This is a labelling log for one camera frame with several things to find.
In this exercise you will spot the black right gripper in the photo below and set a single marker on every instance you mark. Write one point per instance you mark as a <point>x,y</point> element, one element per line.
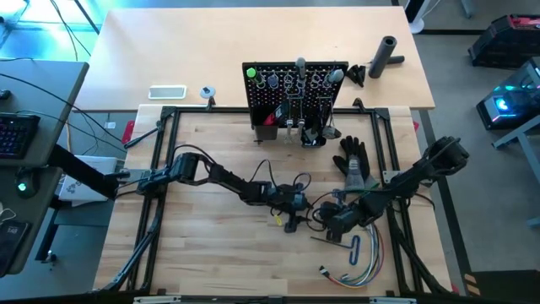
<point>346,212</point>

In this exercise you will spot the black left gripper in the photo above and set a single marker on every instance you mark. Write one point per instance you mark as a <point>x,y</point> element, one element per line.
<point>291,200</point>

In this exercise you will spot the black work glove green cuff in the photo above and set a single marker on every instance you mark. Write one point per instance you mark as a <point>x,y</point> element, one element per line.
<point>352,156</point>

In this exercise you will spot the small silver combination wrench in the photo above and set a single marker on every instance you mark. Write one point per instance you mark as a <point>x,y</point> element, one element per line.
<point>300,126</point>

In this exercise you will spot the black tool with white labels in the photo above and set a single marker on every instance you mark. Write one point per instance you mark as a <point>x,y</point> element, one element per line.
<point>282,110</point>

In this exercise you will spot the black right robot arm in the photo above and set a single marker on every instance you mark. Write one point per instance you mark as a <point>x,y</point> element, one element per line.
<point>405,186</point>

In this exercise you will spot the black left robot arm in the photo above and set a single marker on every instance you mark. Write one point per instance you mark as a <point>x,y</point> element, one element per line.
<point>228,179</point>

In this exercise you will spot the chrome socket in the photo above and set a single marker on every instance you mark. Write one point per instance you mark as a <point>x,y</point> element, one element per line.
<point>343,276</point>

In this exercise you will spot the short black pegboard bin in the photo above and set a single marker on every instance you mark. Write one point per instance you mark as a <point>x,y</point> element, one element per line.
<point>322,142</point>

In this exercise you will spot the tall black pegboard bin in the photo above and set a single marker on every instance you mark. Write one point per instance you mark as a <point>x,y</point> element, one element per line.
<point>266,131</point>

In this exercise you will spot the black metal pegboard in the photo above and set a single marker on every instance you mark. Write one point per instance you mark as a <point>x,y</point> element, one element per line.
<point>312,95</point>

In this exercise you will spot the grey cylinder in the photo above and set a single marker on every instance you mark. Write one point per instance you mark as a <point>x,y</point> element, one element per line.
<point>381,57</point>

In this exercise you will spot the short black rod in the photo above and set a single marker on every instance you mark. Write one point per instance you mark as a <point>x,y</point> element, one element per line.
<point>396,60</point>

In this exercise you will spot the white rectangular tray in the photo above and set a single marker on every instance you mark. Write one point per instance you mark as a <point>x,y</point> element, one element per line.
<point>167,91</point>

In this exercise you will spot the grey table legs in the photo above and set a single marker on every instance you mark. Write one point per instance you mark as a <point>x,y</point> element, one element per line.
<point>523,148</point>

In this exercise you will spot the white fan base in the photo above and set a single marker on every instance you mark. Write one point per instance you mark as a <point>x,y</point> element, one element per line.
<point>422,21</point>

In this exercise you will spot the white cardboard box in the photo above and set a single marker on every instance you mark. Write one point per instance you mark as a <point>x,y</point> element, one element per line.
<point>93,164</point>

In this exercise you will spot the light wooden table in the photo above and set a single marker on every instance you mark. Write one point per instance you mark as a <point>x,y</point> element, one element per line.
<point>169,42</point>

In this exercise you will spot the computer case with coloured lights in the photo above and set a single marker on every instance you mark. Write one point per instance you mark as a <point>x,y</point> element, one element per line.
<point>510,99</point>

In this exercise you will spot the black support beam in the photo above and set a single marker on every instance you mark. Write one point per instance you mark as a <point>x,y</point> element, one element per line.
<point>80,169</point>

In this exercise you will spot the black and red case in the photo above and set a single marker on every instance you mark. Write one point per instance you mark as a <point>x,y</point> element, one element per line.
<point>506,38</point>

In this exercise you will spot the black computer mouse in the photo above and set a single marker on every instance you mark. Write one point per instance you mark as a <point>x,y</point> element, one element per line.
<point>27,185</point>

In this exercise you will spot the dark grey desk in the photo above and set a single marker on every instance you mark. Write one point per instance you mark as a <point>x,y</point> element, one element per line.
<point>42,84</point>

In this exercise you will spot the black smartphone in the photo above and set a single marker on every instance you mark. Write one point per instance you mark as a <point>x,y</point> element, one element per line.
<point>12,245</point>

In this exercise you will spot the black keyboard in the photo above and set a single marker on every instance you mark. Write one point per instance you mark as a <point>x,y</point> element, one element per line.
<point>17,135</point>

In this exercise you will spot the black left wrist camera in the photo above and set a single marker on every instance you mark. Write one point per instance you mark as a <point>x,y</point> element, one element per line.
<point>292,224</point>

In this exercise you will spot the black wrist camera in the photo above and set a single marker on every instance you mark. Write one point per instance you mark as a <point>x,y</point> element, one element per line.
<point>335,231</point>
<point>292,224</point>

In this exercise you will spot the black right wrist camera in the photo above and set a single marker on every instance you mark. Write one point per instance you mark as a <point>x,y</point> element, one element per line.
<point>335,231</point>

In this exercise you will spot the black aluminium table frame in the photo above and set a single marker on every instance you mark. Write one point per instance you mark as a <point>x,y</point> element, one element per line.
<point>190,110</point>

